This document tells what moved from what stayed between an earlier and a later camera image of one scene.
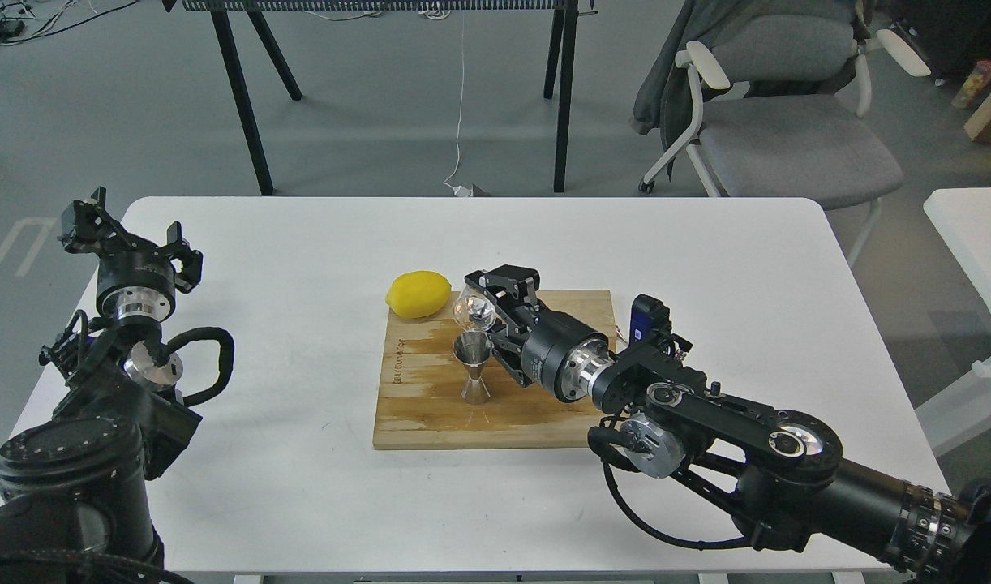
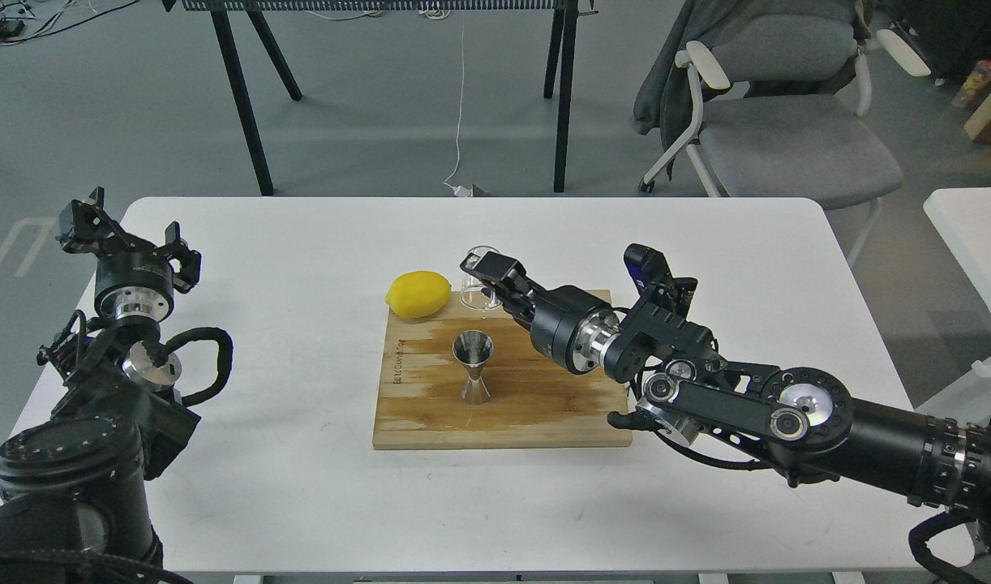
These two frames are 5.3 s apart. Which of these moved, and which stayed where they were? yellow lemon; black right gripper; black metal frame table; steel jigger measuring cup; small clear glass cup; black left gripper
Moved: black right gripper; small clear glass cup
Stayed: black metal frame table; black left gripper; yellow lemon; steel jigger measuring cup
